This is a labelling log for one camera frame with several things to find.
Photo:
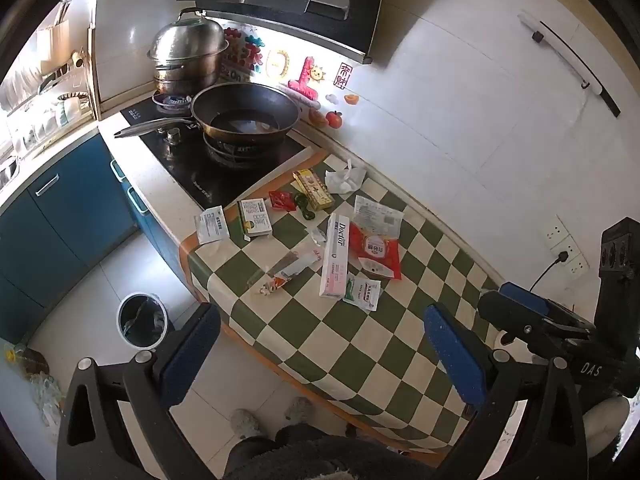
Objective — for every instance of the sun wall sticker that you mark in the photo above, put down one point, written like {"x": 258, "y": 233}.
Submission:
{"x": 316, "y": 72}

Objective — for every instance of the black gas stove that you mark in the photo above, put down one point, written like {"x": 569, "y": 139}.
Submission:
{"x": 200, "y": 172}

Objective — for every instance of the green white checkered tablecloth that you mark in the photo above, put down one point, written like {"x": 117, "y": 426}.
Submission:
{"x": 380, "y": 340}

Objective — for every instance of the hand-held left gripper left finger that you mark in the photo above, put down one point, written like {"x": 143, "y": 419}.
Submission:
{"x": 192, "y": 355}

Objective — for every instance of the red snack bag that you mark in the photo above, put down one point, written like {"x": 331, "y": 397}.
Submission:
{"x": 375, "y": 255}

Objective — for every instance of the yellow carton box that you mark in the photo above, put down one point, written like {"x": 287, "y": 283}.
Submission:
{"x": 312, "y": 188}

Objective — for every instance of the person's right leg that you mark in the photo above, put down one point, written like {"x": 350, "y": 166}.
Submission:
{"x": 295, "y": 432}

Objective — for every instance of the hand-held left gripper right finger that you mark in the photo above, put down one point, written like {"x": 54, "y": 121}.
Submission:
{"x": 452, "y": 355}

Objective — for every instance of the pink wall sticker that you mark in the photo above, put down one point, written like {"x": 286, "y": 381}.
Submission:
{"x": 303, "y": 85}

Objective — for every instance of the black frying pan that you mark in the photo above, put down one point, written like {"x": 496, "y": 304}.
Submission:
{"x": 245, "y": 110}

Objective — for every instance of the person's grey slipper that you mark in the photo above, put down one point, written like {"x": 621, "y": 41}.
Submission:
{"x": 300, "y": 410}
{"x": 245, "y": 422}

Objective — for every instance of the green white sachet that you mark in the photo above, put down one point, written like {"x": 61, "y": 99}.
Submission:
{"x": 362, "y": 292}

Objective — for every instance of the yellow frame wall sticker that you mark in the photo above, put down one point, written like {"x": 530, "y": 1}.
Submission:
{"x": 277, "y": 63}

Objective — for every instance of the green wrapper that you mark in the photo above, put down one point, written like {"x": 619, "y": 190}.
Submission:
{"x": 303, "y": 206}

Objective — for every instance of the pink white toothpaste box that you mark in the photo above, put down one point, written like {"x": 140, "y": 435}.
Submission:
{"x": 335, "y": 255}

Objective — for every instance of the dish rack with dishes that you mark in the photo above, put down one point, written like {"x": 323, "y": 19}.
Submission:
{"x": 45, "y": 110}

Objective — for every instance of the small red packet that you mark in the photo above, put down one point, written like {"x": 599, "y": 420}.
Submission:
{"x": 281, "y": 200}

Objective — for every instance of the yellow capped oil bottle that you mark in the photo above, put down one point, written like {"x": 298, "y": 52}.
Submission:
{"x": 32, "y": 362}

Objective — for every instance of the person's dark fleece top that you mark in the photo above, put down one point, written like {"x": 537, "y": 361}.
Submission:
{"x": 340, "y": 462}

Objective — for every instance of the red flower wall stickers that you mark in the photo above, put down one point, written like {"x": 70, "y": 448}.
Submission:
{"x": 245, "y": 49}

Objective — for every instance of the clear plastic bag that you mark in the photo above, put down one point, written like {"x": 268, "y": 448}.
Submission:
{"x": 47, "y": 402}

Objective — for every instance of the green white medicine box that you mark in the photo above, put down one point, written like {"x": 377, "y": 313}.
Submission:
{"x": 255, "y": 217}

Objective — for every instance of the white wall socket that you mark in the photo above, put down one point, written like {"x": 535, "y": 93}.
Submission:
{"x": 557, "y": 232}

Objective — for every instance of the person's right grey slipper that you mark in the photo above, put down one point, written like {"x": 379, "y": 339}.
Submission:
{"x": 300, "y": 410}

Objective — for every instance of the blue base cabinet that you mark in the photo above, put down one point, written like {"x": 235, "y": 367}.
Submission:
{"x": 150, "y": 232}
{"x": 55, "y": 230}

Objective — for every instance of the white labelled plastic bag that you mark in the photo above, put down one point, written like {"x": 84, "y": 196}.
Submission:
{"x": 377, "y": 212}

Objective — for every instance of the white round trash bin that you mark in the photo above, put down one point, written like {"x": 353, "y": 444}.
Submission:
{"x": 142, "y": 341}

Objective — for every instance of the person's left leg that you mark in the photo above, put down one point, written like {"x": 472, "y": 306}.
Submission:
{"x": 247, "y": 457}

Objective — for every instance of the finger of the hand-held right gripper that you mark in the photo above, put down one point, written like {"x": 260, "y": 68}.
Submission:
{"x": 505, "y": 312}
{"x": 527, "y": 296}

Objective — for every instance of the white tissue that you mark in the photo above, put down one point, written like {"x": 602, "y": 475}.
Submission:
{"x": 345, "y": 178}

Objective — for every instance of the person's right forearm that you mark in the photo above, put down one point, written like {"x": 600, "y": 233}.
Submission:
{"x": 605, "y": 425}

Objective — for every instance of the person's left grey slipper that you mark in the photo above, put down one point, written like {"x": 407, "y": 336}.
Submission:
{"x": 245, "y": 422}

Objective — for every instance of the long clear plastic wrapper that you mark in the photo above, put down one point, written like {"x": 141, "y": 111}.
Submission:
{"x": 290, "y": 269}

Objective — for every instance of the person's leg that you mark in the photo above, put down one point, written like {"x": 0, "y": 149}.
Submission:
{"x": 295, "y": 432}
{"x": 247, "y": 457}

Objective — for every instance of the wall hook rail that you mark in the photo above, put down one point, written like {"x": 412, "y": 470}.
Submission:
{"x": 570, "y": 55}

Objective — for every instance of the small clear wrapper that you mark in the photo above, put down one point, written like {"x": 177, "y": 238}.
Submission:
{"x": 316, "y": 236}

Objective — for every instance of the red character wall sticker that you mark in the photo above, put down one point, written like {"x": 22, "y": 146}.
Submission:
{"x": 345, "y": 75}

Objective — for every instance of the stainless steel steamer pot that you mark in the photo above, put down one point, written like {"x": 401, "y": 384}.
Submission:
{"x": 187, "y": 45}

